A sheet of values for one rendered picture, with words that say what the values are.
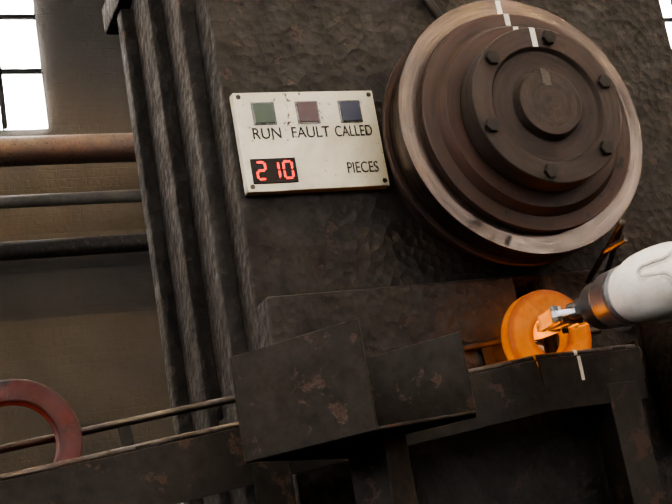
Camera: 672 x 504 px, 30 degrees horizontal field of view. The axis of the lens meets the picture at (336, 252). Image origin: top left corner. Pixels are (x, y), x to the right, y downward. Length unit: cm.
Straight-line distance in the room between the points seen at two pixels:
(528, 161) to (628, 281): 34
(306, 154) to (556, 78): 44
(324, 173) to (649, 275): 63
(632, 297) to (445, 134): 46
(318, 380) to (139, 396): 662
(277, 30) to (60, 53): 661
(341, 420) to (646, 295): 50
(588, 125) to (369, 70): 41
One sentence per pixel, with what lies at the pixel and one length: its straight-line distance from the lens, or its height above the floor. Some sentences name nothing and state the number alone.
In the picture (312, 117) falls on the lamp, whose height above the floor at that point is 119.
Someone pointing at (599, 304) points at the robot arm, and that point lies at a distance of 190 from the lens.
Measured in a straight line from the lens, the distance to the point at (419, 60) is 215.
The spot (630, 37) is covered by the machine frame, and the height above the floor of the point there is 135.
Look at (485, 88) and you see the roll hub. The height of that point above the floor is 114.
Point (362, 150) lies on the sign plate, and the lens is 219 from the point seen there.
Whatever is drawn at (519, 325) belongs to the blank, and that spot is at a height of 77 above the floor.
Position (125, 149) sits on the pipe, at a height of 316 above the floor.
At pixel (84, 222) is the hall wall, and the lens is 839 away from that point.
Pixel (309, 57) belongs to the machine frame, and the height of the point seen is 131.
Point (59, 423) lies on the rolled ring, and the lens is 181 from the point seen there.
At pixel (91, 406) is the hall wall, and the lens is 809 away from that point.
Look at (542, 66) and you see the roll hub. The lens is 216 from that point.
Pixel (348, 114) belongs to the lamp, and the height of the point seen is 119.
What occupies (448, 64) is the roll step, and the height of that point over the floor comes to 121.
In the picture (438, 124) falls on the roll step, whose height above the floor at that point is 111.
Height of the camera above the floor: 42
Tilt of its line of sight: 14 degrees up
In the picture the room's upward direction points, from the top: 10 degrees counter-clockwise
